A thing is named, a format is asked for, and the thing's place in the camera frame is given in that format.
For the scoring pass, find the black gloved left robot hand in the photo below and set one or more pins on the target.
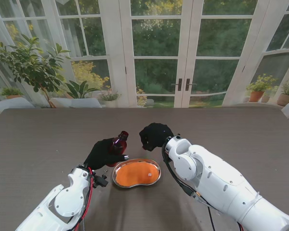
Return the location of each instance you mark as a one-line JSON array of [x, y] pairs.
[[100, 156]]

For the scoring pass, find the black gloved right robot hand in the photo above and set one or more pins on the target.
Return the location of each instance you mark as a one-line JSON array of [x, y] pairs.
[[156, 136]]

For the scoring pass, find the red translucent sample bottle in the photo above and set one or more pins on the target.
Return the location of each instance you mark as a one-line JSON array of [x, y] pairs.
[[120, 145]]

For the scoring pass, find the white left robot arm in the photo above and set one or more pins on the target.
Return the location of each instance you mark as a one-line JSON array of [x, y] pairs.
[[65, 202]]

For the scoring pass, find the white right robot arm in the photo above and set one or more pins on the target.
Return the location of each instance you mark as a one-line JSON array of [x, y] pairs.
[[219, 180]]

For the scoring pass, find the orange tray liner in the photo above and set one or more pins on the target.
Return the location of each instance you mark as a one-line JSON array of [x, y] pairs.
[[132, 173]]

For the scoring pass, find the kidney-shaped steel tray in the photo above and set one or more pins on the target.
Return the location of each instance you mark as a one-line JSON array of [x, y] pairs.
[[159, 176]]

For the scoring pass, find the white rectangular planter box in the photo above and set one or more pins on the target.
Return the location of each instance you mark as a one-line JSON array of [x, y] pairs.
[[74, 102]]

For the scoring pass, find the small flowering plant white pot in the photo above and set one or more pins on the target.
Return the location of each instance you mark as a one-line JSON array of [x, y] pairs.
[[109, 97]]

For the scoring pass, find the broad-leaf green plant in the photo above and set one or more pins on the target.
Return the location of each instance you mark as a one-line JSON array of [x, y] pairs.
[[80, 90]]

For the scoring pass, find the pale grey armchair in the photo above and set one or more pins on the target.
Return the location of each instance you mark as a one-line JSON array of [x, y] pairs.
[[12, 104]]

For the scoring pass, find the yellow-green plant in terracotta pot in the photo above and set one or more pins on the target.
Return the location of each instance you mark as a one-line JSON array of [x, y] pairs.
[[256, 95]]

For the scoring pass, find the small bush in orange pot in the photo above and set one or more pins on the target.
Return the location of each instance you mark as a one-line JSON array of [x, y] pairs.
[[11, 92]]

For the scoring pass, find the tall leafy potted tree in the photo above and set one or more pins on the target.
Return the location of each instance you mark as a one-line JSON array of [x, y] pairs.
[[31, 65]]

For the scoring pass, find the green plant in beige pot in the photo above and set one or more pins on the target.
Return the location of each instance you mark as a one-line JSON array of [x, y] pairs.
[[286, 99]]

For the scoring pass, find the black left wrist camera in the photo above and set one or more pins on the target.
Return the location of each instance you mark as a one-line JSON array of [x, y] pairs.
[[101, 181]]

